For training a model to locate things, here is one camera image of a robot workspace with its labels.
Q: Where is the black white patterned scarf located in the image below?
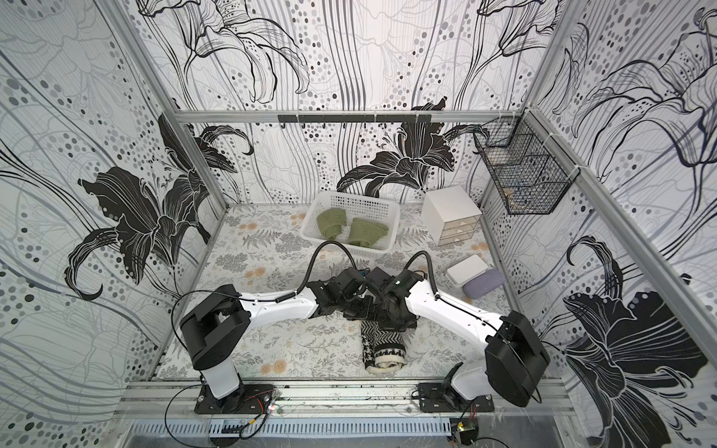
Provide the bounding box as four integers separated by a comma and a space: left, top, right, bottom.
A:
360, 321, 407, 374

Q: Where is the green knitted scarf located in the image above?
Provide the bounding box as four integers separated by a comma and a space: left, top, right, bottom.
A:
317, 207, 347, 241
347, 218, 388, 248

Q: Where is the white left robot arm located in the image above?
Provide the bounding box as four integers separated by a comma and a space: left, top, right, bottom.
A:
179, 268, 369, 399

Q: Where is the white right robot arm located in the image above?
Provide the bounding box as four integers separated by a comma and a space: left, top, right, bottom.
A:
365, 268, 550, 409

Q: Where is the white plastic laundry basket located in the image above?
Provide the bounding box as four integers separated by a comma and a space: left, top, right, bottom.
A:
300, 192, 401, 258

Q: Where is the white rectangular box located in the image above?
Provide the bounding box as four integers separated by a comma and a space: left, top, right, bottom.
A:
446, 255, 490, 286

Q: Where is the white mini drawer cabinet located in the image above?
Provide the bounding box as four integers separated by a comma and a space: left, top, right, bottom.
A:
421, 186, 482, 246

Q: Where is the lavender flat pad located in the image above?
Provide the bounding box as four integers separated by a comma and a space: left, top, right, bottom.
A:
462, 268, 505, 300

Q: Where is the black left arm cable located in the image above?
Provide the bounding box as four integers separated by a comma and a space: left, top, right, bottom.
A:
293, 240, 360, 295

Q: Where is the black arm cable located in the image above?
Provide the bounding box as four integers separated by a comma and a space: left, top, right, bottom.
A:
402, 250, 441, 295
293, 240, 360, 295

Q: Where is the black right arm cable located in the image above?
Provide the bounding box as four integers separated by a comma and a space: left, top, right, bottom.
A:
402, 250, 441, 295

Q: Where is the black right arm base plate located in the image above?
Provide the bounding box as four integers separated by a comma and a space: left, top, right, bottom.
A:
416, 362, 495, 414

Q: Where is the white slotted cable duct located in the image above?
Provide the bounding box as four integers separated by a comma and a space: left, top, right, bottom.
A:
132, 417, 452, 439

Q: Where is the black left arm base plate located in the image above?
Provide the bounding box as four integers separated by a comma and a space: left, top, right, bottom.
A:
194, 384, 276, 416

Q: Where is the black wall hook rail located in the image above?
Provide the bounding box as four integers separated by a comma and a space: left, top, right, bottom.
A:
277, 113, 432, 124

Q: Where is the black wire wall basket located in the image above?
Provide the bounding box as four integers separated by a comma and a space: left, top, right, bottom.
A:
472, 113, 580, 216

